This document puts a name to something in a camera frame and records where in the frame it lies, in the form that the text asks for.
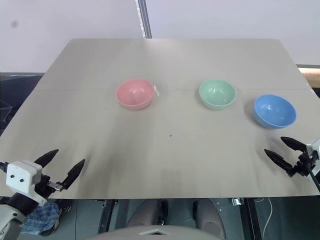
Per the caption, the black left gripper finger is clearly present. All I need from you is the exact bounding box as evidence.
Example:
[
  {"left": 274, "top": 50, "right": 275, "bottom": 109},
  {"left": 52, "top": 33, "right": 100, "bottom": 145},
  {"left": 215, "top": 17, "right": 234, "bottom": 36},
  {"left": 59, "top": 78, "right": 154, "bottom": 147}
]
[
  {"left": 61, "top": 158, "right": 86, "bottom": 192},
  {"left": 33, "top": 149, "right": 60, "bottom": 169}
]

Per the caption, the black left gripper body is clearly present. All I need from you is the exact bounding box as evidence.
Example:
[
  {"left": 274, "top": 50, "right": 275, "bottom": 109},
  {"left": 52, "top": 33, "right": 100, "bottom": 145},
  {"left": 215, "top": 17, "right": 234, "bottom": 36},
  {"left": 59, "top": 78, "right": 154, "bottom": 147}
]
[{"left": 34, "top": 174, "right": 64, "bottom": 200}]

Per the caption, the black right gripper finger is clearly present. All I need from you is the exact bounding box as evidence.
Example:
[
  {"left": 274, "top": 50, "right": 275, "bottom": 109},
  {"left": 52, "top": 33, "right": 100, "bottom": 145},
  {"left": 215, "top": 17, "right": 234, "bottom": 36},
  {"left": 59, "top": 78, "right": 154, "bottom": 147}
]
[
  {"left": 280, "top": 136, "right": 308, "bottom": 153},
  {"left": 264, "top": 148, "right": 293, "bottom": 175}
]

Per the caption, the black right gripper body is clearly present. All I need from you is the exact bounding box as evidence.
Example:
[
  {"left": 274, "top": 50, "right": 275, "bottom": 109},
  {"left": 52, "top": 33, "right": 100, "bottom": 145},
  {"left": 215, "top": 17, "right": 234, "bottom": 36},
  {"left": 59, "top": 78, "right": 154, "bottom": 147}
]
[{"left": 286, "top": 152, "right": 316, "bottom": 178}]

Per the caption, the blue checkered cloth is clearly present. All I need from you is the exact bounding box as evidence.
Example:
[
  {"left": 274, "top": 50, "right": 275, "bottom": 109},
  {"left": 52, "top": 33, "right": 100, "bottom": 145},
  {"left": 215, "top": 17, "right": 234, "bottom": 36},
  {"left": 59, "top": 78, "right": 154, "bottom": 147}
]
[{"left": 19, "top": 201, "right": 60, "bottom": 236}]

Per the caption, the blue plastic bowl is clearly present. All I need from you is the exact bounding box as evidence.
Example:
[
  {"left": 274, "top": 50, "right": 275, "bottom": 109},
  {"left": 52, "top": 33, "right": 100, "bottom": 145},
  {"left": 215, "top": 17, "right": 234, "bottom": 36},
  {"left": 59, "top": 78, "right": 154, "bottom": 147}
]
[{"left": 253, "top": 93, "right": 297, "bottom": 129}]

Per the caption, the light wooden board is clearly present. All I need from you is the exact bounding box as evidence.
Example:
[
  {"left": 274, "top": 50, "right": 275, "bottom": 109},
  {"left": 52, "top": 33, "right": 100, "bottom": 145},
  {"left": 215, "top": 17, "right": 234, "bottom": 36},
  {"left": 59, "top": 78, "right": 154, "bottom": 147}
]
[{"left": 296, "top": 64, "right": 320, "bottom": 88}]

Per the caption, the green plastic bowl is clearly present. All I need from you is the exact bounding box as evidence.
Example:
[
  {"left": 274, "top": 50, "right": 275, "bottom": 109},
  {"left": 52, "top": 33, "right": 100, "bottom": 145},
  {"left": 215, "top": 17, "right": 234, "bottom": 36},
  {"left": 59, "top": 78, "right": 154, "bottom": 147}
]
[{"left": 198, "top": 79, "right": 237, "bottom": 111}]

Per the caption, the grey robot torso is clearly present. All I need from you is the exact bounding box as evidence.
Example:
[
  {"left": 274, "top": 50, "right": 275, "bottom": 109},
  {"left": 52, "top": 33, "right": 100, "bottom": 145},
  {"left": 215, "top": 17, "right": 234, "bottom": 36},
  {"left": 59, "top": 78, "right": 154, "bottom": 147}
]
[{"left": 87, "top": 224, "right": 223, "bottom": 240}]

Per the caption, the pink red plastic bowl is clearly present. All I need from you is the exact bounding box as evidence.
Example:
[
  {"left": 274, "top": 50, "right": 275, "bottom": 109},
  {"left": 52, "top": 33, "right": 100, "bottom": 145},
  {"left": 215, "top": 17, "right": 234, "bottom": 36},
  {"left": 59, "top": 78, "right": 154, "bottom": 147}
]
[{"left": 115, "top": 78, "right": 155, "bottom": 111}]

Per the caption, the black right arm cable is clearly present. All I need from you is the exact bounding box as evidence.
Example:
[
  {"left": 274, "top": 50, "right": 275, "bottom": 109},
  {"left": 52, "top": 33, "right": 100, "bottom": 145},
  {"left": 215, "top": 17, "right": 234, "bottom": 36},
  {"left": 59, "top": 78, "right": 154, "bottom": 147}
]
[{"left": 308, "top": 169, "right": 320, "bottom": 193}]

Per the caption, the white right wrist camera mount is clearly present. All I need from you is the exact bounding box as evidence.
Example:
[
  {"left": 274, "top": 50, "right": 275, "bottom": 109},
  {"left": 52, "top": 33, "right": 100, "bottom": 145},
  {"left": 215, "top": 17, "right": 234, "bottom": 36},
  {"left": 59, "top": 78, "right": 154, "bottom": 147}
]
[{"left": 305, "top": 136, "right": 320, "bottom": 176}]

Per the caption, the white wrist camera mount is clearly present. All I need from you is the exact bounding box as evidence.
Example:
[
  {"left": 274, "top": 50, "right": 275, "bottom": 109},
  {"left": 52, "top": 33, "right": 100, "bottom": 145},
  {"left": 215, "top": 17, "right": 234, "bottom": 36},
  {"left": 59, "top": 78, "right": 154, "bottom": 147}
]
[
  {"left": 305, "top": 136, "right": 320, "bottom": 176},
  {"left": 5, "top": 160, "right": 48, "bottom": 207}
]

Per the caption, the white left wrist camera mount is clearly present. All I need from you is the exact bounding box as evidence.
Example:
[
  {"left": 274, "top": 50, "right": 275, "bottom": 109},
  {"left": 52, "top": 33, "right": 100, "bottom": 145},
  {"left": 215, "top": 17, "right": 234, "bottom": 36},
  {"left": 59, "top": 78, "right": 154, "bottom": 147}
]
[{"left": 5, "top": 160, "right": 48, "bottom": 207}]

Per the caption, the black table frame leg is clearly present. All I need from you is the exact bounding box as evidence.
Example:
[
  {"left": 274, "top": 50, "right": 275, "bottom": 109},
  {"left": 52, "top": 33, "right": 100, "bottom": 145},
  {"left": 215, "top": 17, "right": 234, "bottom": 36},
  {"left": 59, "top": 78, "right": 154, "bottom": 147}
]
[
  {"left": 97, "top": 199, "right": 120, "bottom": 233},
  {"left": 243, "top": 197, "right": 264, "bottom": 240}
]

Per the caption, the white cable under table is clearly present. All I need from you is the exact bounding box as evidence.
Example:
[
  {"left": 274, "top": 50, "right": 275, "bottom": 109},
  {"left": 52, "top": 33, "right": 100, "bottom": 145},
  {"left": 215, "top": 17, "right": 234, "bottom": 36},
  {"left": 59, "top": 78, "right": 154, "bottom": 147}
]
[{"left": 254, "top": 197, "right": 274, "bottom": 240}]

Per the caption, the grey metal wall post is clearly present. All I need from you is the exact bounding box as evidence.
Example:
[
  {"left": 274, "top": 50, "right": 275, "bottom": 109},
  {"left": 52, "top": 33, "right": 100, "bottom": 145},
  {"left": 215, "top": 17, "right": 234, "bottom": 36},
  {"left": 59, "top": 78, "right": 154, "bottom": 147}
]
[{"left": 136, "top": 0, "right": 153, "bottom": 39}]

